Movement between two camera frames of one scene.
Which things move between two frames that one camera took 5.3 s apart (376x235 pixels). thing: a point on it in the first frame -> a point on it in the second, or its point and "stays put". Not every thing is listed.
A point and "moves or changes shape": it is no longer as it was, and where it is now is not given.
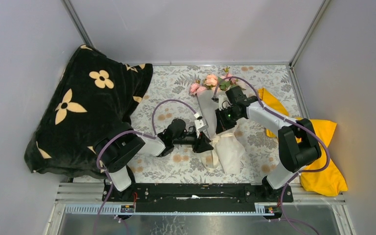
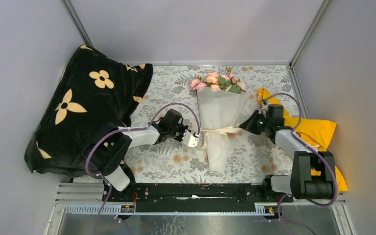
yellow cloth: x=325 y=177 stays put
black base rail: x=196 y=197 stays put
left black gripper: x=203 y=144 -> x=183 y=128
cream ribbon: x=215 y=141 moves or changes shape
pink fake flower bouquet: x=224 y=82 stays put
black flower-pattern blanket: x=95 y=95 stays put
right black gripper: x=222 y=125 -> x=249 y=125
